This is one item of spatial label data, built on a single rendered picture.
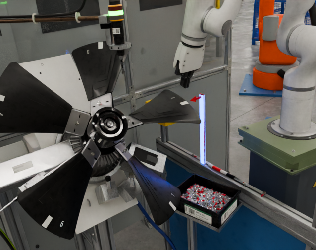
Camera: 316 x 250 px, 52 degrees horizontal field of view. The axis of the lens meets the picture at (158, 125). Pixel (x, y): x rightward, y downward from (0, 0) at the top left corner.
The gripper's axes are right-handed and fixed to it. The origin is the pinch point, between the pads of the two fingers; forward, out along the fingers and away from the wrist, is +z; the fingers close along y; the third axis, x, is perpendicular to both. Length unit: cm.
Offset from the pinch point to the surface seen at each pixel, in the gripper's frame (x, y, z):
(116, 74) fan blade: -12.4, 21.4, -1.7
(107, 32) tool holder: -11.5, 25.7, -17.8
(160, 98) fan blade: -7.1, 4.3, 10.7
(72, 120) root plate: -6.1, 41.1, 7.4
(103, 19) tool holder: -13.3, 26.1, -21.6
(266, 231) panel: 46, -14, 46
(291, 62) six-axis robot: -132, -327, 129
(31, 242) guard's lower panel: -42, 56, 116
